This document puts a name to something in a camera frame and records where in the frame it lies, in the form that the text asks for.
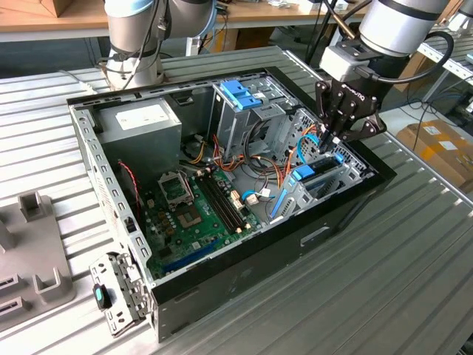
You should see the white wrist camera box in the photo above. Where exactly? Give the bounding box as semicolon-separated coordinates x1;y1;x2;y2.
319;43;372;83

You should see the perforated metal disk bay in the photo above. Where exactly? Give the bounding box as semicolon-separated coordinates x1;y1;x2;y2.
265;109;374;225

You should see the CPU socket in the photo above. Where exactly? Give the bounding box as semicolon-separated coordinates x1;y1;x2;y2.
176;205;203;229

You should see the black RAM slot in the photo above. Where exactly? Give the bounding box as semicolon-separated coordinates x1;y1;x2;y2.
194;176;237;234
205;173;248;229

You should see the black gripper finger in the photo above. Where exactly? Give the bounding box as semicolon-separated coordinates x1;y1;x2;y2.
314;80;333;153
330;113;388;149

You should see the metal frame slat table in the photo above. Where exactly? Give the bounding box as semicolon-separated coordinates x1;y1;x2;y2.
417;24;473;108

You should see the black latch with teal button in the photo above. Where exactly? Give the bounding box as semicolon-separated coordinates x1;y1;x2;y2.
92;283;114;310

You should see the grey power supply unit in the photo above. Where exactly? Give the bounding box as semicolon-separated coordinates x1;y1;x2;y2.
94;96;183;189

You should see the brown wooden box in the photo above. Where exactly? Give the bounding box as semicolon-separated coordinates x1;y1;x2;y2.
38;0;75;18

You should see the metal slot cover bracket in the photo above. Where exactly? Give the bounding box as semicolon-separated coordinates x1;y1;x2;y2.
88;251;154;338

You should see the cardboard box with labels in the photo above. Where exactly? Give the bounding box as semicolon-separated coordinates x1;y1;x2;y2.
395;118;473;193

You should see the blue plastic bay latch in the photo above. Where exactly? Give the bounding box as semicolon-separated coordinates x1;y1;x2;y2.
220;81;266;111

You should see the grey metal drive cage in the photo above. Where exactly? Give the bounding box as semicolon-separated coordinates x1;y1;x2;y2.
206;72;296;160

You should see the blue data wire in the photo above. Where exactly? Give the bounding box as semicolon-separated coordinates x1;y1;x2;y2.
295;132;322;164

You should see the black PC case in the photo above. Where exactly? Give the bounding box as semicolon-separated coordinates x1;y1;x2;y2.
66;65;398;343

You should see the grey parts rack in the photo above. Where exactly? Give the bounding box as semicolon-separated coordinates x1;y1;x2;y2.
0;190;78;334

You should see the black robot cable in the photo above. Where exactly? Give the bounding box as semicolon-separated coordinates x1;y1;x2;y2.
95;0;174;92

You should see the brown cardboard box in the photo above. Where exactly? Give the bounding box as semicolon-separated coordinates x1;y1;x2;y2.
397;55;444;93
220;26;276;52

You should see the white cable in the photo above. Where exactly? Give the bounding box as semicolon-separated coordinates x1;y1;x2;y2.
61;69;100;93

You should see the green motherboard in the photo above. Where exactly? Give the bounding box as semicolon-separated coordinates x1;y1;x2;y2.
138;168;265;280

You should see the blue wire with white plug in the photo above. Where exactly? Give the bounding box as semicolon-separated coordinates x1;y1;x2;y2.
242;188;276;205

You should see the metal socket cover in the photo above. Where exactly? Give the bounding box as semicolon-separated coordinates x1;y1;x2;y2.
157;170;196;207

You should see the yellow orange wire bundle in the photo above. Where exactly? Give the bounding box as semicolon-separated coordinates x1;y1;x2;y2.
183;135;206;166

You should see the brass tipped gripper cable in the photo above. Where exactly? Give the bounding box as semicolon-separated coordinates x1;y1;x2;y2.
324;0;360;40

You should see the black case fan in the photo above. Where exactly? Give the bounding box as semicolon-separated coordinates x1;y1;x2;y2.
118;160;145;223

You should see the orange black wire bundle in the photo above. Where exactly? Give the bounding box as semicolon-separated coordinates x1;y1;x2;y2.
212;132;293;189

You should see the hard disk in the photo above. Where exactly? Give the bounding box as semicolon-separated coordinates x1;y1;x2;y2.
270;152;345;220

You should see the blue expansion slot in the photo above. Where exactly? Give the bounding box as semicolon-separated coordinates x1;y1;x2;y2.
162;239;220;274

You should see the black tripod leg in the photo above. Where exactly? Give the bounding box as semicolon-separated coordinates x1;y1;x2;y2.
305;0;339;71

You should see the thick black camera cable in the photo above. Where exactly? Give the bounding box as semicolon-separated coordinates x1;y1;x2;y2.
356;31;455;84

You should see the wooden desk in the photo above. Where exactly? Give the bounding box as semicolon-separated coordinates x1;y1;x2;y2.
0;0;370;71

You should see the red black fan wire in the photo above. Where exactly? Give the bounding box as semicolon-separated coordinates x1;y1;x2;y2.
117;158;145;208

